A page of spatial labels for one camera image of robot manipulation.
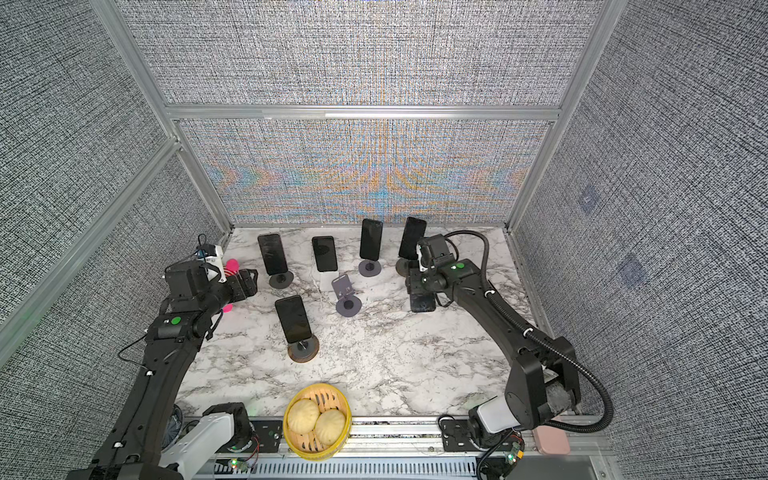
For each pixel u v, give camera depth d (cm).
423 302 81
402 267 106
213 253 67
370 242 101
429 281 71
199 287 58
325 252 121
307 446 70
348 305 97
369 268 106
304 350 88
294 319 81
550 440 71
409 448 73
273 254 95
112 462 38
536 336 45
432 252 64
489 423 62
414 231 100
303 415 71
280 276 104
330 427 69
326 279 103
